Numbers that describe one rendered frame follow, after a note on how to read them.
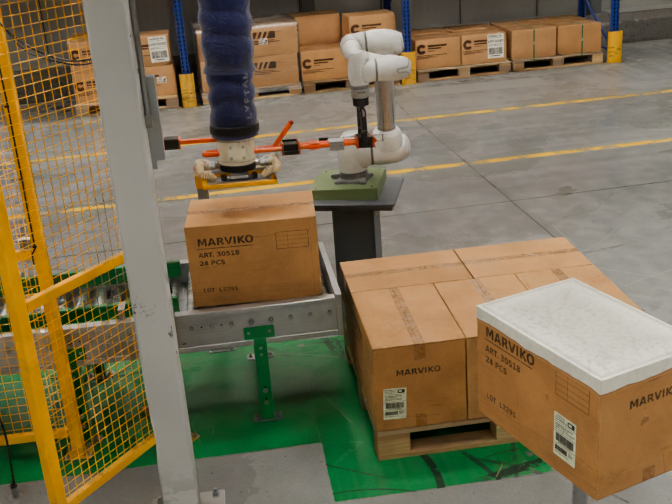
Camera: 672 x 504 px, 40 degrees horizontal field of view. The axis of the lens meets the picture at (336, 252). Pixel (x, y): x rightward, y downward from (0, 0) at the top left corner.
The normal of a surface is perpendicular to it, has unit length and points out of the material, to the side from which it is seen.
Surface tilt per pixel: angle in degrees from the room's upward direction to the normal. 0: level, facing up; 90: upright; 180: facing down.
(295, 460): 0
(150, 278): 90
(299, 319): 90
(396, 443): 90
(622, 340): 0
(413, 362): 90
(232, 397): 0
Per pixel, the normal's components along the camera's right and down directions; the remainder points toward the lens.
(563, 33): 0.14, 0.34
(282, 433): -0.07, -0.93
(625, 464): 0.44, 0.30
